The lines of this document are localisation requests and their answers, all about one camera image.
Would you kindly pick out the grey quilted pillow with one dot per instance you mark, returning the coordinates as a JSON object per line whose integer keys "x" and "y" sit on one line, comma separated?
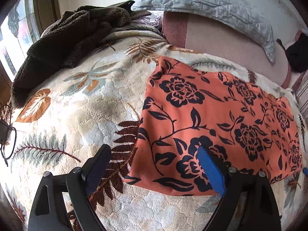
{"x": 237, "y": 14}

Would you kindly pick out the striped patterned cushion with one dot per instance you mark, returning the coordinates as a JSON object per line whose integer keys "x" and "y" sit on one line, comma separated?
{"x": 301, "y": 93}

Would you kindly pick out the black cloth on bed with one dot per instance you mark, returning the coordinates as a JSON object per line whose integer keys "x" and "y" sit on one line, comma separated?
{"x": 296, "y": 56}

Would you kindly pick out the window with floral glass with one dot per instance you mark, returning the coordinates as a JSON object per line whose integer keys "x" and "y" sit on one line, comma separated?
{"x": 18, "y": 32}

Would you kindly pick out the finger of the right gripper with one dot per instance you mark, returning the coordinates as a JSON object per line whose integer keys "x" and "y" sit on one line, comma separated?
{"x": 305, "y": 171}

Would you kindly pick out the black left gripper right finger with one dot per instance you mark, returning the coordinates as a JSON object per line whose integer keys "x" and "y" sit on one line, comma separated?
{"x": 260, "y": 211}

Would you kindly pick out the pink bed sheet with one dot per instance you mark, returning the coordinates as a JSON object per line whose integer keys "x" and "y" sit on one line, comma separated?
{"x": 205, "y": 35}

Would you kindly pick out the dark brown fleece garment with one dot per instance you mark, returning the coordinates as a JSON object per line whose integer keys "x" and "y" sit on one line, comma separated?
{"x": 66, "y": 42}

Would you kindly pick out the orange floral garment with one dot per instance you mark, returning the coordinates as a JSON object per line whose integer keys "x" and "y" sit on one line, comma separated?
{"x": 186, "y": 109}

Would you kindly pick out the cream leaf-print blanket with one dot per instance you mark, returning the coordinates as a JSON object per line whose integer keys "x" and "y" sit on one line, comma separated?
{"x": 73, "y": 113}

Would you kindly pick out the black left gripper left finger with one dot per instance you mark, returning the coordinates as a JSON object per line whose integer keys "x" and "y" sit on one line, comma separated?
{"x": 59, "y": 197}

